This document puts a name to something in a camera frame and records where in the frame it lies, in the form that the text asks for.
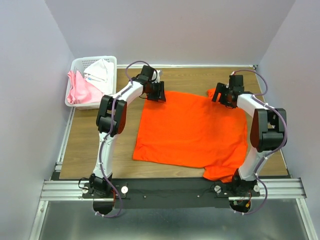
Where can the pink t shirt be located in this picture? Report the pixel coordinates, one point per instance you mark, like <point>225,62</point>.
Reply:
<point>81,91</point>

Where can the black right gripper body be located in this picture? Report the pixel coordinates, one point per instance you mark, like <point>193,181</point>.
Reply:
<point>224,91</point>

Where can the white t shirt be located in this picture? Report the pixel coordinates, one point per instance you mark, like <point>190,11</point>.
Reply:
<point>100,74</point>

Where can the aluminium frame rail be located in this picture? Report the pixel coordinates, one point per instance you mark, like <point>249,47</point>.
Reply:
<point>174,209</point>

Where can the white plastic laundry basket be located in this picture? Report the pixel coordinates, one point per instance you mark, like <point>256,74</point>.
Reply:
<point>81,64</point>

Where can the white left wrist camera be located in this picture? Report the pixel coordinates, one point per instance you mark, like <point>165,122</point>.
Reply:
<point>156,76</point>

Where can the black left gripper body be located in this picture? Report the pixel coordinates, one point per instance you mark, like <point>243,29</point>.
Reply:
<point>154,92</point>

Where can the orange t shirt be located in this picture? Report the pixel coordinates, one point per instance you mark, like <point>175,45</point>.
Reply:
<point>193,131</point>

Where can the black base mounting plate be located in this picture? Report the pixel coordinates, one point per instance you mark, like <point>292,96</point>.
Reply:
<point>165,193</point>

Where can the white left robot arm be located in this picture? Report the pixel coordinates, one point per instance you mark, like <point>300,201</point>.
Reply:
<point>111,121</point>

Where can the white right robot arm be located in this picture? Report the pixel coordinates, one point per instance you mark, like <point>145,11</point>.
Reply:
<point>268,132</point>

